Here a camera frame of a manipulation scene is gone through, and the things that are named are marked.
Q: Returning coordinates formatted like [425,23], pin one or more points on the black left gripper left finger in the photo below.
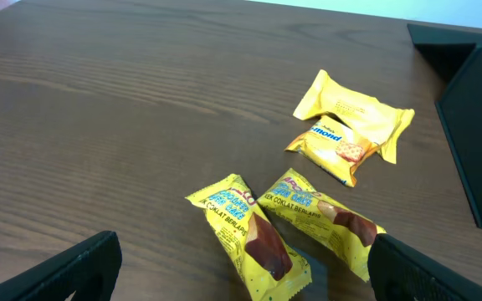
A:
[86,271]

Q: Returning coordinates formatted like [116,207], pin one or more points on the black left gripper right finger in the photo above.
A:
[401,273]

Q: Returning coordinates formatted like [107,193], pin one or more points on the yellow chocolate cake packet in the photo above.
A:
[269,268]
[348,234]

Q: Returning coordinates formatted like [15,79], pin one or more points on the yellow almond biscuit packet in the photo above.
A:
[335,148]

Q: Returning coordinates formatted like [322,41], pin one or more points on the plain yellow snack packet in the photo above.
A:
[379,123]

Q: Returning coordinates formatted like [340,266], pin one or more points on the black open gift box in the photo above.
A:
[456,56]

